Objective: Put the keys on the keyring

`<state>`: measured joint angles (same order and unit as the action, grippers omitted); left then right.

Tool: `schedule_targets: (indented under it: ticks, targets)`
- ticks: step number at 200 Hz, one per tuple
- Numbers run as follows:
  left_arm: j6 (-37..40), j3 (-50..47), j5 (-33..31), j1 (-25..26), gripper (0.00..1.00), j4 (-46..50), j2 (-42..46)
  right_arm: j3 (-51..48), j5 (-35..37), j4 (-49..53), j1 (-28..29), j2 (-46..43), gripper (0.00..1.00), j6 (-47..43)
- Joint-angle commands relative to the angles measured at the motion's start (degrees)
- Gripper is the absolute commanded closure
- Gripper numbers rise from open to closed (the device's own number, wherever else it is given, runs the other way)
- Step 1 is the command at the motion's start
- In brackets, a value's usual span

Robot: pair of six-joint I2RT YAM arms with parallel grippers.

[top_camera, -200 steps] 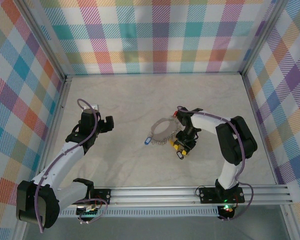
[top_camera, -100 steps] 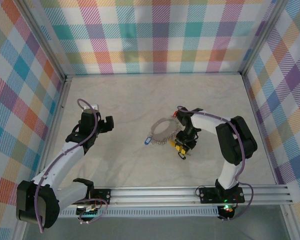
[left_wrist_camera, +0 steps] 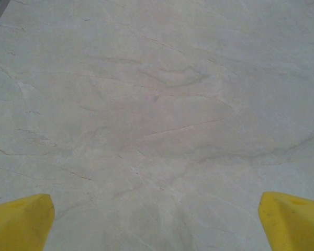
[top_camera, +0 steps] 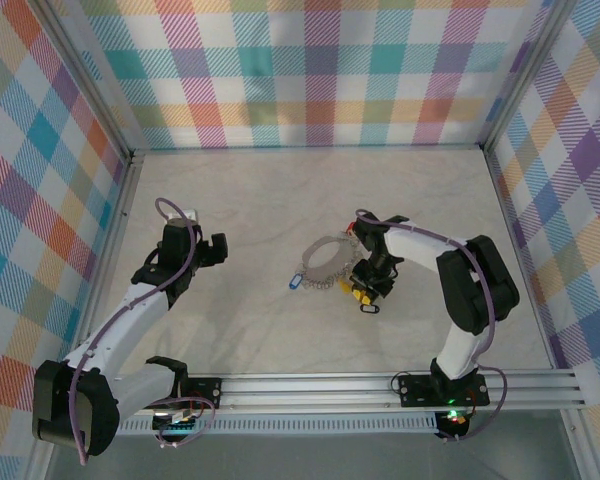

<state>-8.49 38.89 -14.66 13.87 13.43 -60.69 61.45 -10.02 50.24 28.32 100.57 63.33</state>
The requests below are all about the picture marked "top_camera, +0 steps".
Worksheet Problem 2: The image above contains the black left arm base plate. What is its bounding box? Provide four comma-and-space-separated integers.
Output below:
184, 377, 224, 410

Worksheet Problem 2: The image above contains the aluminium back frame rail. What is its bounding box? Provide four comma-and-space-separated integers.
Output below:
129, 143, 489, 155

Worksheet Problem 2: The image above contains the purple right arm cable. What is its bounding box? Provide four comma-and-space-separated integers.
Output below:
354, 208, 510, 445

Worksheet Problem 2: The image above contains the large silver keyring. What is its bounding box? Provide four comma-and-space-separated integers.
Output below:
302, 236, 364, 282

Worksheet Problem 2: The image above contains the slotted white cable duct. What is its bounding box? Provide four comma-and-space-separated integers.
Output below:
114, 417, 439, 436

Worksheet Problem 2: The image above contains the bunch of steel split rings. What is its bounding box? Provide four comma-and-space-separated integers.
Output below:
297, 269, 344, 294

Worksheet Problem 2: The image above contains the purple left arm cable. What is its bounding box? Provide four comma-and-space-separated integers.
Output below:
69, 198, 217, 466

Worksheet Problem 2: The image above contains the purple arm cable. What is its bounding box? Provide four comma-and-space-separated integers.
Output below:
69, 198, 217, 466
354, 208, 510, 445

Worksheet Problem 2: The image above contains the aluminium mounting rail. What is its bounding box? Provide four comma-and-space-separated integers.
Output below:
114, 370, 587, 415

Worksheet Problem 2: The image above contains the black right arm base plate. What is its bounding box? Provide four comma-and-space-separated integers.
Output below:
398, 372, 491, 408

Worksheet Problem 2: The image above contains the aluminium side frame rail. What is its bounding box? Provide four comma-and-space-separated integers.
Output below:
24, 152, 146, 480
484, 147, 581, 374

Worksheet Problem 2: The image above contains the aluminium corner post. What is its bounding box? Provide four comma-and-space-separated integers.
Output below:
478, 0, 571, 151
39, 0, 136, 156

